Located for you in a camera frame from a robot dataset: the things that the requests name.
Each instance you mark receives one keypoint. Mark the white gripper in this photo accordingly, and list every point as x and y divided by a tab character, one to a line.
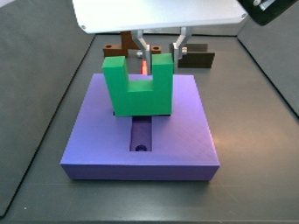
135	15

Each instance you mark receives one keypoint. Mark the green U-shaped block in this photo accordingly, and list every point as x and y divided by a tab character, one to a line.
141	95

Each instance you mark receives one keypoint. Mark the purple board with cross slot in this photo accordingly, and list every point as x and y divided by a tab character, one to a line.
179	153

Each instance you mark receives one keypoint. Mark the red peg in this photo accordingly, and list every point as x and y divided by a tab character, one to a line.
143	70

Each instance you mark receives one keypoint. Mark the brown T-shaped block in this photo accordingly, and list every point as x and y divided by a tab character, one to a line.
132	41

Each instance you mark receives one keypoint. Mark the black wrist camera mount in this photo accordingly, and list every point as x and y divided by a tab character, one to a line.
264	10

